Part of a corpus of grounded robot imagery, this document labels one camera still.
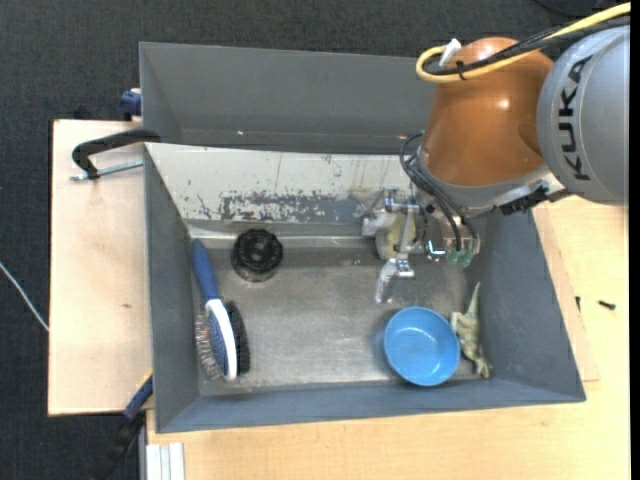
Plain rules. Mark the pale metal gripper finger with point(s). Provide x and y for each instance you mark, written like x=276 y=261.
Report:
x=400 y=269
x=397 y=204

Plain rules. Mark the pale yellow round object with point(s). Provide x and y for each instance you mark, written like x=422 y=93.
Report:
x=387 y=240

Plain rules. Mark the blue bowl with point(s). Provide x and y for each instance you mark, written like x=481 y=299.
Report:
x=421 y=347

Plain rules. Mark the pale green toy dinosaur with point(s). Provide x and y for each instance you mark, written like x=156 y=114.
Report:
x=470 y=333

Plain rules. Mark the grey metal bin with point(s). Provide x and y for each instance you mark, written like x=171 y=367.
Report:
x=310 y=328

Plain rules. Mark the black ribbed round knob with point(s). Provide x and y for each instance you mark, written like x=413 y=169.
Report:
x=256 y=255

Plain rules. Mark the small black screw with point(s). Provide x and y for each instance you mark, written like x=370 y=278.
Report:
x=607 y=305

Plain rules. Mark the blue and white brush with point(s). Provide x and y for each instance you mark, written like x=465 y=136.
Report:
x=220 y=323

